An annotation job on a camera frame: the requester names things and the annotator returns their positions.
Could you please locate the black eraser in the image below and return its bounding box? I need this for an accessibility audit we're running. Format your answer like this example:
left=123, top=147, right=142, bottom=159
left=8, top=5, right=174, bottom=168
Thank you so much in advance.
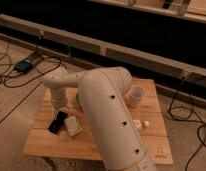
left=48, top=111, right=68, bottom=134

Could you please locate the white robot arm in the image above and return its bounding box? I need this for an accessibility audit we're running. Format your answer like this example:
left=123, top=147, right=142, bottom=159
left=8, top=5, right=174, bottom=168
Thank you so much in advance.
left=43, top=67, right=157, bottom=171

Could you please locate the white sponge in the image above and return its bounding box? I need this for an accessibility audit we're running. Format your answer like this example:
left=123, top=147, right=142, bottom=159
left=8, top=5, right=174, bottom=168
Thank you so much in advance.
left=64, top=116, right=82, bottom=137

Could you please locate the wooden table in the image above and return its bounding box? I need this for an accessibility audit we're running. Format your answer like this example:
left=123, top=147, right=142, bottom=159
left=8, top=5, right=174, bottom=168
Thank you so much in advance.
left=23, top=78, right=173, bottom=165

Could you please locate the black power adapter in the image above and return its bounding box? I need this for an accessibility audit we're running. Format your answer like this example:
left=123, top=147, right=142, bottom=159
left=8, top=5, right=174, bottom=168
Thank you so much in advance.
left=14, top=60, right=32, bottom=74

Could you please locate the white cup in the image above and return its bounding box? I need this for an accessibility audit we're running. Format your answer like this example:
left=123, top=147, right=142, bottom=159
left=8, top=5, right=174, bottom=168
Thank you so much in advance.
left=127, top=86, right=145, bottom=108

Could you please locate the black cable on left floor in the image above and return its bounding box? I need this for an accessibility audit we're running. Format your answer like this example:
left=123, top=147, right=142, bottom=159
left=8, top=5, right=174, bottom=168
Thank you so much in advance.
left=0, top=39, right=68, bottom=128

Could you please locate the black cable on floor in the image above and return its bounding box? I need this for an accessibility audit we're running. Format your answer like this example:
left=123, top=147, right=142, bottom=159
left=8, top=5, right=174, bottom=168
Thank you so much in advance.
left=0, top=39, right=68, bottom=128
left=167, top=75, right=206, bottom=171

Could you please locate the black cable on right floor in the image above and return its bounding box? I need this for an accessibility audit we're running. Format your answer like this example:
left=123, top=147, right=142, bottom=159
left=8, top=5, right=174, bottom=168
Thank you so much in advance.
left=167, top=75, right=206, bottom=171

